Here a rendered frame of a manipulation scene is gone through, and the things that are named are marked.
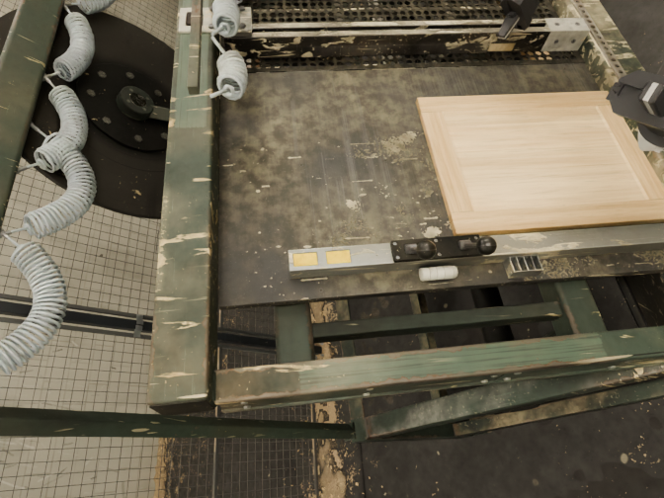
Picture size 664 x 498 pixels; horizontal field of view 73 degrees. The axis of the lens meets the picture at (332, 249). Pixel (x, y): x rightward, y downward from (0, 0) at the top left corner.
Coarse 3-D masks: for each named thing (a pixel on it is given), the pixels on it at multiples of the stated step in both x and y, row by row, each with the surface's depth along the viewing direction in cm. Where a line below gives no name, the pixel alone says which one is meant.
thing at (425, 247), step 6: (426, 240) 84; (408, 246) 94; (414, 246) 94; (420, 246) 83; (426, 246) 83; (432, 246) 83; (408, 252) 94; (414, 252) 94; (420, 252) 83; (426, 252) 83; (432, 252) 83; (426, 258) 84
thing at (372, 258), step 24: (504, 240) 99; (528, 240) 99; (552, 240) 99; (576, 240) 100; (600, 240) 100; (624, 240) 101; (648, 240) 101; (336, 264) 93; (360, 264) 94; (384, 264) 94; (408, 264) 96; (432, 264) 97; (456, 264) 98
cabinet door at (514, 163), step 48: (480, 96) 124; (528, 96) 125; (576, 96) 126; (432, 144) 114; (480, 144) 115; (528, 144) 116; (576, 144) 117; (624, 144) 118; (480, 192) 108; (528, 192) 109; (576, 192) 110; (624, 192) 110
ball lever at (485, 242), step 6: (462, 240) 96; (468, 240) 96; (480, 240) 85; (486, 240) 84; (492, 240) 84; (462, 246) 95; (468, 246) 93; (474, 246) 90; (480, 246) 85; (486, 246) 84; (492, 246) 84; (480, 252) 85; (486, 252) 85; (492, 252) 85
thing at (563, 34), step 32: (256, 32) 125; (288, 32) 124; (320, 32) 125; (352, 32) 126; (384, 32) 126; (416, 32) 127; (448, 32) 128; (480, 32) 129; (512, 32) 130; (544, 32) 131; (576, 32) 133
